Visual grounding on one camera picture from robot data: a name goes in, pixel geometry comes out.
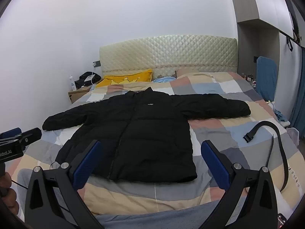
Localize grey wall cabinet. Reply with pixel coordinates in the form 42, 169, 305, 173
226, 0, 305, 46

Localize white charger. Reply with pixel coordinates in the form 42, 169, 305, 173
85, 71, 96, 85

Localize crumpled blue clothes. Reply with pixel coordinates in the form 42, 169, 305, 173
274, 109, 290, 125

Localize black bag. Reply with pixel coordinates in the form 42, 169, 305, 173
74, 72, 102, 89

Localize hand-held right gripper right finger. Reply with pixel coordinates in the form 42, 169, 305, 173
201, 139, 284, 229

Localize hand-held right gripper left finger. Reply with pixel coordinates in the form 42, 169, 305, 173
24, 139, 105, 229

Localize row of small bottles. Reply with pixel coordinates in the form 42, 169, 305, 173
241, 73, 257, 84

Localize cream quilted headboard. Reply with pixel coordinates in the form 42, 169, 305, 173
99, 35, 239, 78

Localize checkered patchwork blanket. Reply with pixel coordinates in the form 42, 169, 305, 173
11, 72, 303, 215

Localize person's left hand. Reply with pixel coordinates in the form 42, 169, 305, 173
0, 172, 20, 214

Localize yellow pillow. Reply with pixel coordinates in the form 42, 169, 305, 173
95, 69, 153, 88

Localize black puffer jacket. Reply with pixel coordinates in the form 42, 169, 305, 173
42, 87, 252, 183

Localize blue chair cover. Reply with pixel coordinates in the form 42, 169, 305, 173
256, 56, 278, 102

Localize black belt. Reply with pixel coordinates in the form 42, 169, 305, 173
242, 121, 289, 192

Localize wooden nightstand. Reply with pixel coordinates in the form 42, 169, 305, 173
68, 78, 104, 104

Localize light blue cloth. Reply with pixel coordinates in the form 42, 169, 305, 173
152, 76, 178, 83

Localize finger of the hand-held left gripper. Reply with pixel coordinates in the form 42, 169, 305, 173
14, 127, 42, 145
0, 127, 22, 140

